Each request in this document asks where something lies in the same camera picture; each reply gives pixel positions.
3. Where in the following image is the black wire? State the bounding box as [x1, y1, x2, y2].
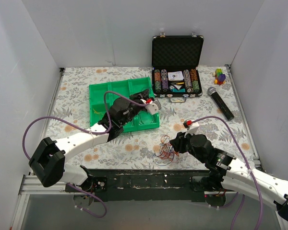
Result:
[136, 111, 159, 127]

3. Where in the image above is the green compartment tray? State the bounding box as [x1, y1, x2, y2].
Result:
[89, 77, 160, 133]

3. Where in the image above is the coloured wire bundle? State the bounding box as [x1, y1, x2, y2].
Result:
[152, 135, 180, 166]

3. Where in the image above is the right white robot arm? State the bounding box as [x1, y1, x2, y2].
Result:
[170, 132, 288, 221]

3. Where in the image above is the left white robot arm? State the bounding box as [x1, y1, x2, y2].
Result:
[29, 89, 151, 192]

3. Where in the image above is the black poker chip case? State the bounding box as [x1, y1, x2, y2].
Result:
[152, 32, 204, 103]

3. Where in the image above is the floral table mat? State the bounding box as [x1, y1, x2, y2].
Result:
[46, 67, 255, 170]

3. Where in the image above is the black handheld microphone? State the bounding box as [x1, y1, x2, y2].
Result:
[207, 87, 235, 121]

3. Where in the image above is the colourful toy block train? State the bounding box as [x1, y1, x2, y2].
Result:
[213, 69, 226, 85]

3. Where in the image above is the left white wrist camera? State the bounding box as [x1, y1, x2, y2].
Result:
[144, 98, 161, 115]

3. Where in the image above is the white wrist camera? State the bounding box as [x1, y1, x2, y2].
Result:
[144, 98, 161, 115]
[183, 120, 199, 137]

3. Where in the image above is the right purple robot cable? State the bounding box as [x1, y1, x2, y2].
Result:
[192, 116, 264, 230]

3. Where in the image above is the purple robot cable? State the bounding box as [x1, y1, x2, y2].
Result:
[192, 116, 264, 230]
[23, 91, 149, 218]

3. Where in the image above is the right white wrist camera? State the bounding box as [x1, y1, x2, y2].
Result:
[183, 120, 199, 137]

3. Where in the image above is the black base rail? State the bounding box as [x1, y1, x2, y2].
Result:
[64, 164, 243, 203]

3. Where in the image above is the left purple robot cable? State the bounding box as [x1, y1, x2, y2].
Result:
[23, 91, 149, 218]

